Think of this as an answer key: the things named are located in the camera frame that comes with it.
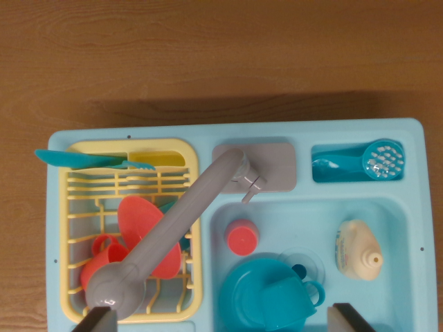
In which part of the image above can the gray toy faucet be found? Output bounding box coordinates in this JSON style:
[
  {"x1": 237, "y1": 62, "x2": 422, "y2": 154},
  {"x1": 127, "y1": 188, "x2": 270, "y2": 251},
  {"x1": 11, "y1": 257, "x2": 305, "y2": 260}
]
[{"x1": 86, "y1": 148, "x2": 269, "y2": 321}]

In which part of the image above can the red toy cup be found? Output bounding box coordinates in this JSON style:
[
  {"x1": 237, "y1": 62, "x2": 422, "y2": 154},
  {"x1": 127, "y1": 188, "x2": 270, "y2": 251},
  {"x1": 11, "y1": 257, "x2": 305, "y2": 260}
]
[{"x1": 226, "y1": 218, "x2": 260, "y2": 257}]

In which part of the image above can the teal toy knife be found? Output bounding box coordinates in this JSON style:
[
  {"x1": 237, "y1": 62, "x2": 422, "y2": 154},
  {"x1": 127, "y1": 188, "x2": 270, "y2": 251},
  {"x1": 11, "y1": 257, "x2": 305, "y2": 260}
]
[{"x1": 34, "y1": 149, "x2": 129, "y2": 169}]

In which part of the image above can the teal toy fork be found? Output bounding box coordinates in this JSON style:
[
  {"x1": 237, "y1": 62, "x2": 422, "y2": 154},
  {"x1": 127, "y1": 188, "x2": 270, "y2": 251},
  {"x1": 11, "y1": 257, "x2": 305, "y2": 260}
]
[{"x1": 120, "y1": 159, "x2": 157, "y2": 172}]

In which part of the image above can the cream detergent bottle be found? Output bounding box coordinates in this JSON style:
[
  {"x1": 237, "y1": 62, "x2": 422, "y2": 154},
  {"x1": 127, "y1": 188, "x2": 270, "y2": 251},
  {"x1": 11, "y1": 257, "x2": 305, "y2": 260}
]
[{"x1": 334, "y1": 219, "x2": 383, "y2": 282}]

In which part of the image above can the yellow plastic dish rack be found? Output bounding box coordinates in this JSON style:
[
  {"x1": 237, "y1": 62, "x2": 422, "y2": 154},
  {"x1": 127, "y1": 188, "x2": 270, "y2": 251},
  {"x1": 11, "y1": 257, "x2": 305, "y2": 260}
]
[{"x1": 58, "y1": 138, "x2": 204, "y2": 324}]

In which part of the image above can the light blue toy sink unit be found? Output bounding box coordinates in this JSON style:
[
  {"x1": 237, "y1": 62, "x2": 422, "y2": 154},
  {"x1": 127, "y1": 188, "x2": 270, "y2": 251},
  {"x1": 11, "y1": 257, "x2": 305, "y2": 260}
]
[{"x1": 46, "y1": 118, "x2": 436, "y2": 332}]

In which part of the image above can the clear round drain plug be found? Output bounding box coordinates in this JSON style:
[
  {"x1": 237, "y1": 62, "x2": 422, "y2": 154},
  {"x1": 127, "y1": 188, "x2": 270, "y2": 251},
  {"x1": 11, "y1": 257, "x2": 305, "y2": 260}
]
[{"x1": 278, "y1": 246, "x2": 326, "y2": 288}]

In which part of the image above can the red toy plate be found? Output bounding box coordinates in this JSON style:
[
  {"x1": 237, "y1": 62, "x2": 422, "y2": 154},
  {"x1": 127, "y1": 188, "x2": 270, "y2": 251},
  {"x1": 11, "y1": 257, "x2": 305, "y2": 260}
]
[{"x1": 117, "y1": 195, "x2": 183, "y2": 281}]

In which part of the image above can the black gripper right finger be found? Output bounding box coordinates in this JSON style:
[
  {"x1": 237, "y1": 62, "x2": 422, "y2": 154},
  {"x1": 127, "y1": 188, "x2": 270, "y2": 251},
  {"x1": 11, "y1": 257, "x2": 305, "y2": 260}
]
[{"x1": 326, "y1": 302, "x2": 377, "y2": 332}]

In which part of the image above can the teal dish brush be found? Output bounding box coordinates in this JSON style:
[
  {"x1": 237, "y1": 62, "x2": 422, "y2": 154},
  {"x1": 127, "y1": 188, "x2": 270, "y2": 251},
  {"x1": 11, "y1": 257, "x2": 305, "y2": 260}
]
[{"x1": 311, "y1": 138, "x2": 406, "y2": 181}]

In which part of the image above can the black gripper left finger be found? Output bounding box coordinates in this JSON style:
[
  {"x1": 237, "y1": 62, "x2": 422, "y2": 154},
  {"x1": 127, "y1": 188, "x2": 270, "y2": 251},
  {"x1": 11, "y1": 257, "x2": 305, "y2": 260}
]
[{"x1": 71, "y1": 306, "x2": 119, "y2": 332}]

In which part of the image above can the teal toy mug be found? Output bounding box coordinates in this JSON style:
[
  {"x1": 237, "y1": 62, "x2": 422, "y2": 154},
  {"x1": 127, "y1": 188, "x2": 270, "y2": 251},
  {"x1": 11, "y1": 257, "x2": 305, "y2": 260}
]
[{"x1": 260, "y1": 276, "x2": 327, "y2": 332}]

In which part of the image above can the red toy mug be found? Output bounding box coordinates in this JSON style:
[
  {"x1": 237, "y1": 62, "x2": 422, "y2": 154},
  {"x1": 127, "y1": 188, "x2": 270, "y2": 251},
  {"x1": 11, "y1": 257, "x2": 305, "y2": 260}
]
[{"x1": 80, "y1": 233, "x2": 129, "y2": 292}]

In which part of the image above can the large teal toy plate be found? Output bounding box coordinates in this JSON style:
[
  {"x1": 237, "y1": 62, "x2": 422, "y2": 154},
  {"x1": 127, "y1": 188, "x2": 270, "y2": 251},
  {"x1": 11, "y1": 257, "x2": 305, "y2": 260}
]
[{"x1": 219, "y1": 253, "x2": 314, "y2": 332}]

